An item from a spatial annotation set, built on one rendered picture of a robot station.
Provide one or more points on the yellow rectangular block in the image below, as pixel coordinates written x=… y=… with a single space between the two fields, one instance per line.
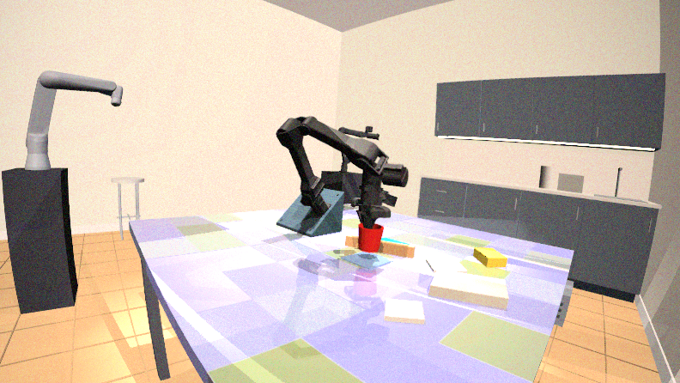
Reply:
x=490 y=257

